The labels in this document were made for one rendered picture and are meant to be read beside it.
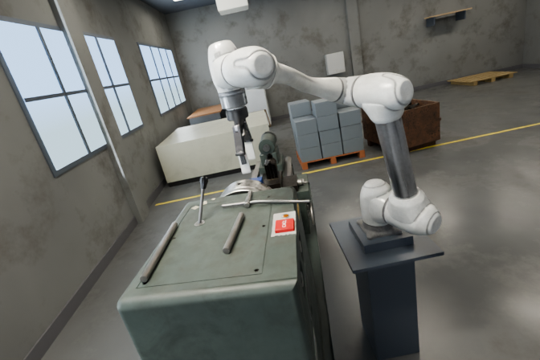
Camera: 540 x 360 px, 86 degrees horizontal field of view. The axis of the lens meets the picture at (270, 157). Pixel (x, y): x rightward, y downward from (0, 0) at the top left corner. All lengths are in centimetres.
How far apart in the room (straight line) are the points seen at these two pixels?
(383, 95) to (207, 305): 86
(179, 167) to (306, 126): 233
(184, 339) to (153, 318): 10
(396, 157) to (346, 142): 351
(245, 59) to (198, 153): 445
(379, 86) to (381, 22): 860
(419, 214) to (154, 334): 108
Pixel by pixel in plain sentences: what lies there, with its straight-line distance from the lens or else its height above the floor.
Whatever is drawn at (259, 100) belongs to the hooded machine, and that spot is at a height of 78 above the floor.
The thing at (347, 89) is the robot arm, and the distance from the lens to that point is 123.
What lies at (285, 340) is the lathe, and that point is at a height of 109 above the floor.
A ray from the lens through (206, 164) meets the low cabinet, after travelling 523.
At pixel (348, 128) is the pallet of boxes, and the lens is 471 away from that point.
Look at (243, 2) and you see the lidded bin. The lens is 501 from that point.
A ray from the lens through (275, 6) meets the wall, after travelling 905.
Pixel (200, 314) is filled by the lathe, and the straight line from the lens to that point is 84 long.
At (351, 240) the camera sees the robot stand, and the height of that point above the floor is 75.
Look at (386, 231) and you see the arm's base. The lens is 164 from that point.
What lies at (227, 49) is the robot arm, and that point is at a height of 181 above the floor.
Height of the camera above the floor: 175
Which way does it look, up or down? 18 degrees down
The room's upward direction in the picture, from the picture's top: 12 degrees counter-clockwise
